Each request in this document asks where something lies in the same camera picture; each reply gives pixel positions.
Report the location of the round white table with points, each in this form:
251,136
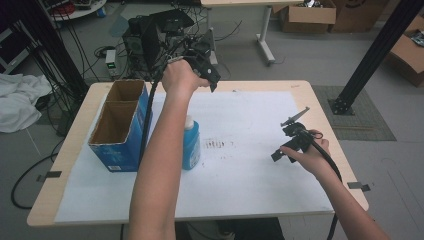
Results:
80,8

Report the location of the person's right hand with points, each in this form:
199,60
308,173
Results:
313,161

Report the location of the blue bottle with white cap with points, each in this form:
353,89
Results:
190,146

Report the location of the blue cardboard box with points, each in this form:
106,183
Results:
123,146

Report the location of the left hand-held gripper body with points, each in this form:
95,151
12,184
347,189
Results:
196,53

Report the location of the large cardboard box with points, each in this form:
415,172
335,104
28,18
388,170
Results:
408,53

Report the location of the black metal post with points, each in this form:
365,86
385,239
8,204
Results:
376,50

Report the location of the person's left hand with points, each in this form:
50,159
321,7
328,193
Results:
180,78

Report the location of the closed cardboard box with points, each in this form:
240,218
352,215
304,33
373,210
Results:
358,15

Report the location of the black tape strip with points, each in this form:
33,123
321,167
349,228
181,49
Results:
50,175
358,186

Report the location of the white power supply unit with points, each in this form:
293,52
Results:
110,61

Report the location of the person's dark trousers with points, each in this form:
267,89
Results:
246,230

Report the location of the open cardboard box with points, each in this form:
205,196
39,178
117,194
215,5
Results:
310,15

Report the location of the black computer equipment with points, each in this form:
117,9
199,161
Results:
150,36

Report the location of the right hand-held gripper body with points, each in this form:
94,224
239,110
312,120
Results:
300,138

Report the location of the white cloth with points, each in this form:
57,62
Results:
20,100

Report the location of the white-legged desk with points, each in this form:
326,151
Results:
265,36

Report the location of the grey floor mat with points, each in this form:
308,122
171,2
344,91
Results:
366,123

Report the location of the white paper sheet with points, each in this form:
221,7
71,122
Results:
253,173

